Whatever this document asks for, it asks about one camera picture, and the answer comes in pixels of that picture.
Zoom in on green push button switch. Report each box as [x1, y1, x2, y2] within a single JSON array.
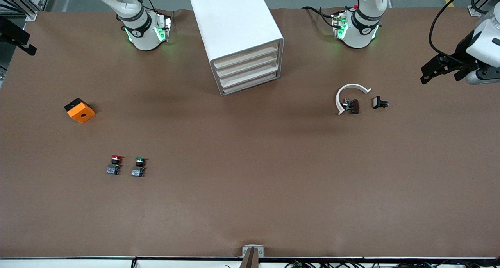
[[131, 157, 148, 178]]

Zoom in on black base cable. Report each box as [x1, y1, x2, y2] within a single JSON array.
[[133, 0, 175, 17], [302, 5, 337, 28]]

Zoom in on brown beam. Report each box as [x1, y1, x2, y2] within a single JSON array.
[[239, 247, 260, 268]]

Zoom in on white curved plastic ring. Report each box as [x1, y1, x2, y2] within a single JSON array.
[[336, 83, 372, 116]]

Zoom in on brown table mat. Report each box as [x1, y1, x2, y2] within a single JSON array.
[[0, 7, 500, 259]]

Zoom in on small brown component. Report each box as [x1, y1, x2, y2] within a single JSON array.
[[343, 98, 360, 115]]

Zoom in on aluminium frame profile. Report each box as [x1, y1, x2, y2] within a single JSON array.
[[468, 0, 500, 17], [0, 0, 53, 21]]

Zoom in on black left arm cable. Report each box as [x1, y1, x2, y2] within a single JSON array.
[[429, 0, 475, 59]]

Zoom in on black right base cable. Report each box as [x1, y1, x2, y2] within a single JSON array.
[[133, 0, 175, 17]]

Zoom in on white table edge rail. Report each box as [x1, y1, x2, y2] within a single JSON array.
[[0, 256, 500, 268]]

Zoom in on black left base cable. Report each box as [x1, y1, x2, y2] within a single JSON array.
[[302, 5, 337, 28]]

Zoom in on red push button switch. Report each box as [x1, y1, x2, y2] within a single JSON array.
[[106, 155, 125, 175]]

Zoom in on orange box with hole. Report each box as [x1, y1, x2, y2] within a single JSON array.
[[64, 98, 96, 124]]

